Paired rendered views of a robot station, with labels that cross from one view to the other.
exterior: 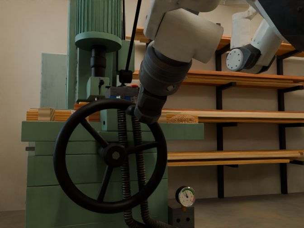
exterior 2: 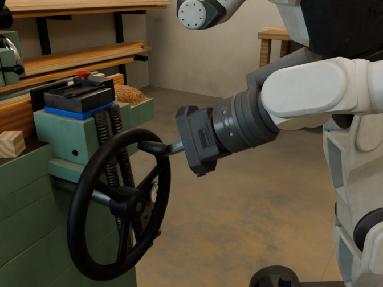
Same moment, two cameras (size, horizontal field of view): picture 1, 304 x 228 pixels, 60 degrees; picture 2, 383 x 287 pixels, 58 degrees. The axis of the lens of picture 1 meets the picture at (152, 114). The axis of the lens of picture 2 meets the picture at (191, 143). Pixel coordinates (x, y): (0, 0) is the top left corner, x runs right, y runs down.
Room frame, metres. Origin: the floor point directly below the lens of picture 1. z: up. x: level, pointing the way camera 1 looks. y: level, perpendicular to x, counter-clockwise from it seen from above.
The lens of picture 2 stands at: (0.18, 0.39, 1.18)
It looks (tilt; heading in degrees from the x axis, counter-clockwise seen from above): 24 degrees down; 317
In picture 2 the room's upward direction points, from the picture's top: straight up
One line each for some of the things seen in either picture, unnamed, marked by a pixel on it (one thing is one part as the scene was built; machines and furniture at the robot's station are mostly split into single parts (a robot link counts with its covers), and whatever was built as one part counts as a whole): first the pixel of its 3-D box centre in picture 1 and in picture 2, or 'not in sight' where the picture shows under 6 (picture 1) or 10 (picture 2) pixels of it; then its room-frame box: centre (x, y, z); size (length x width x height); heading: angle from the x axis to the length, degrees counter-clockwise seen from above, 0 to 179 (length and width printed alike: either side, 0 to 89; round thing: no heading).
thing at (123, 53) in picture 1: (124, 58); not in sight; (1.25, 0.13, 1.23); 0.09 x 0.08 x 0.15; 19
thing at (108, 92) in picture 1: (127, 94); (84, 93); (0.83, 0.08, 0.99); 0.13 x 0.11 x 0.06; 109
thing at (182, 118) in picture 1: (181, 119); (120, 92); (1.01, -0.11, 0.92); 0.14 x 0.09 x 0.04; 19
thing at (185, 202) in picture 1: (184, 198); (151, 193); (0.88, -0.11, 0.65); 0.06 x 0.04 x 0.08; 109
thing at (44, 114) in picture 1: (46, 115); not in sight; (0.82, 0.33, 0.92); 0.04 x 0.04 x 0.04; 88
